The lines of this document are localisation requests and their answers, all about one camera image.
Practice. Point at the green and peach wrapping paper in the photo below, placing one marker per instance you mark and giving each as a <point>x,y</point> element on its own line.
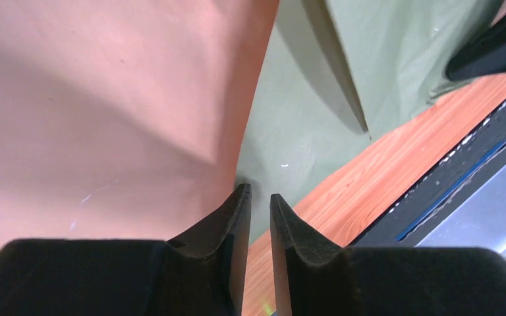
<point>136,119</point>

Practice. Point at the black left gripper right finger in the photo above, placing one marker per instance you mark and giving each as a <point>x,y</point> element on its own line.
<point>315,276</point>

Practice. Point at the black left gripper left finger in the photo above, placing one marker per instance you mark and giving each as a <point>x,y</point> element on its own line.
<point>199,272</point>

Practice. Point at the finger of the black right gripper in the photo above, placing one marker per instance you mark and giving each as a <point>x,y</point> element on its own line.
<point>485,55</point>

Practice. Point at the aluminium frame rail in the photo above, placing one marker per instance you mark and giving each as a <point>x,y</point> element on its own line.
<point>479,222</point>

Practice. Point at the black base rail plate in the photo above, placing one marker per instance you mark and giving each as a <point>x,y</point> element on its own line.
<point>431,190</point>

